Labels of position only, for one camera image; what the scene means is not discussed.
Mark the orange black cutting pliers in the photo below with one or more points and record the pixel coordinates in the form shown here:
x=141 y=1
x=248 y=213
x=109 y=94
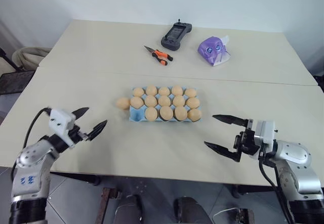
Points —
x=159 y=55

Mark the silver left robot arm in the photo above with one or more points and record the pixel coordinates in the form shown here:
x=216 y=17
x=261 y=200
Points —
x=30 y=173

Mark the blue egg carton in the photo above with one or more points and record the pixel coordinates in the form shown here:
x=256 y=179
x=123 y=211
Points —
x=136 y=115

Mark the dark object beside table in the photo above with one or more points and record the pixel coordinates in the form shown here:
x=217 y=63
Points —
x=319 y=82

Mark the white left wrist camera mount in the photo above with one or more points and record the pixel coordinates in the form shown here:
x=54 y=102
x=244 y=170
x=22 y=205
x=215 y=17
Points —
x=60 y=121

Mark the beige round basket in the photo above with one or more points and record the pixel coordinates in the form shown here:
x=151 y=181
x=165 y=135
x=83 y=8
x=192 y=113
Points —
x=30 y=55

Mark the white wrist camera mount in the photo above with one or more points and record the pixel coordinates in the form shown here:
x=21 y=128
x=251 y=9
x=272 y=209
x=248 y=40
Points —
x=264 y=135
x=60 y=121

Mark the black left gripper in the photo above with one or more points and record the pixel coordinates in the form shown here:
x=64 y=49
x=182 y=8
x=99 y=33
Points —
x=77 y=134

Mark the dark rounded shape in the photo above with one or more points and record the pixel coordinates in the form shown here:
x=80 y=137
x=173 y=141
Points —
x=130 y=210

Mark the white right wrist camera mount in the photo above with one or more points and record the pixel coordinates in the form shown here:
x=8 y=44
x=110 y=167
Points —
x=264 y=135

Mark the grey handheld controller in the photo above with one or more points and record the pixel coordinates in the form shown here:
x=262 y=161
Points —
x=176 y=37

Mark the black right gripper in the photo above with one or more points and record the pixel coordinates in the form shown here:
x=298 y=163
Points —
x=246 y=143

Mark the black table frame beam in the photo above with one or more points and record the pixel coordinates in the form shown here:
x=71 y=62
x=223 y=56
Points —
x=253 y=189
x=78 y=178

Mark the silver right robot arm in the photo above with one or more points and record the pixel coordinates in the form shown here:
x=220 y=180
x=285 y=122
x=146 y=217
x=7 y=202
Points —
x=296 y=166

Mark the black stand leg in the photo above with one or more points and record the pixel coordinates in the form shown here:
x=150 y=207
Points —
x=7 y=59

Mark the tan egg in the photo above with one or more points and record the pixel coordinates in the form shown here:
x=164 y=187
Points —
x=164 y=101
x=138 y=92
x=151 y=100
x=190 y=92
x=194 y=115
x=177 y=90
x=179 y=100
x=166 y=112
x=192 y=102
x=123 y=103
x=164 y=91
x=151 y=90
x=181 y=113
x=137 y=102
x=151 y=114

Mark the purple tissue pack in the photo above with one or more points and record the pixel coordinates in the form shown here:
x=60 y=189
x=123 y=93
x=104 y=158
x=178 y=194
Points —
x=212 y=50

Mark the black mesh panel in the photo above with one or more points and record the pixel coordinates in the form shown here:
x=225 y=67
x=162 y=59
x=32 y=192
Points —
x=15 y=81

